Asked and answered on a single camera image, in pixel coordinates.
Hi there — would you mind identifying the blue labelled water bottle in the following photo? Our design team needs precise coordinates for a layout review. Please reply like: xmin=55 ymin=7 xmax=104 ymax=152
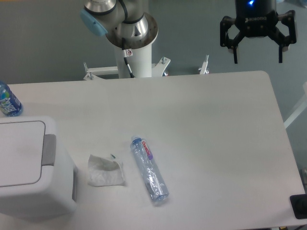
xmin=0 ymin=81 xmax=23 ymax=116

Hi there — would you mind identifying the crumpled white plastic wrapper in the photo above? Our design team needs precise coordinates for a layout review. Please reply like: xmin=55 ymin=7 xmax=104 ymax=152
xmin=87 ymin=154 xmax=126 ymax=187

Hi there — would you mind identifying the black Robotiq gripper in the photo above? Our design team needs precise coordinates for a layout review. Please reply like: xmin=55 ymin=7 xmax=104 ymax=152
xmin=220 ymin=0 xmax=297 ymax=64

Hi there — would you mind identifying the white frame at right edge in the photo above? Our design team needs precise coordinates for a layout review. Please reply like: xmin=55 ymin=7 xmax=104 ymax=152
xmin=284 ymin=82 xmax=307 ymax=129

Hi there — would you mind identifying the grey trash can push button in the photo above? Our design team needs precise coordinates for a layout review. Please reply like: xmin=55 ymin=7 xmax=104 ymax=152
xmin=41 ymin=134 xmax=57 ymax=166

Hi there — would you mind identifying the black device at table edge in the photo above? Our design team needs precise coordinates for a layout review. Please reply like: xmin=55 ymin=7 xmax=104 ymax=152
xmin=290 ymin=194 xmax=307 ymax=219

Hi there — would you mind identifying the clear empty plastic bottle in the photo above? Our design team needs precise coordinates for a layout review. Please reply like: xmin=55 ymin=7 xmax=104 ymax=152
xmin=130 ymin=136 xmax=169 ymax=205

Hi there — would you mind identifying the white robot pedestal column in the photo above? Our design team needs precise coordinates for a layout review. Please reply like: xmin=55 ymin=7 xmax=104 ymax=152
xmin=114 ymin=45 xmax=152 ymax=79

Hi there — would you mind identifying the white trash can lid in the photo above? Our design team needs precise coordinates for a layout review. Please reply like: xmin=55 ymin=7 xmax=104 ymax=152
xmin=0 ymin=121 xmax=45 ymax=187

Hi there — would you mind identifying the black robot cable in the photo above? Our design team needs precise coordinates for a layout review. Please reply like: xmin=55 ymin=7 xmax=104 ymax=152
xmin=120 ymin=37 xmax=136 ymax=79

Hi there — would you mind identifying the white pedestal base frame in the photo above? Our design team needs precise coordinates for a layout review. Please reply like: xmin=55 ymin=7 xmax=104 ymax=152
xmin=83 ymin=54 xmax=212 ymax=81

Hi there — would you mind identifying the white trash can body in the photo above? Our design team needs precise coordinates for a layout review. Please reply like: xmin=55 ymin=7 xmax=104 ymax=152
xmin=0 ymin=116 xmax=78 ymax=218

